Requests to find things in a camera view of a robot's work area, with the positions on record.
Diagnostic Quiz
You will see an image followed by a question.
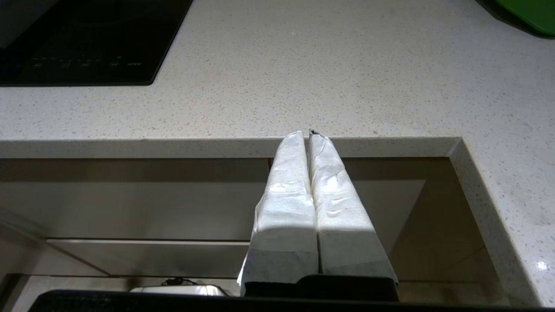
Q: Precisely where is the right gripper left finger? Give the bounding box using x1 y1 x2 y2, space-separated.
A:
237 131 320 298

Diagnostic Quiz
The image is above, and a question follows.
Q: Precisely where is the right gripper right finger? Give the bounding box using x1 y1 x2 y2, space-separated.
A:
308 130 398 281

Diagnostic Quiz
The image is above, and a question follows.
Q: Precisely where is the green plastic tray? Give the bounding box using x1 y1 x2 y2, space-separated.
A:
494 0 555 37

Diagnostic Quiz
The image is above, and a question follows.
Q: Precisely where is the beige sink basin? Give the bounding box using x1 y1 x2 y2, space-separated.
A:
0 157 512 304

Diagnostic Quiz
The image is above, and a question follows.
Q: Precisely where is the black induction cooktop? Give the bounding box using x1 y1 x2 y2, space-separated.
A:
0 0 195 86

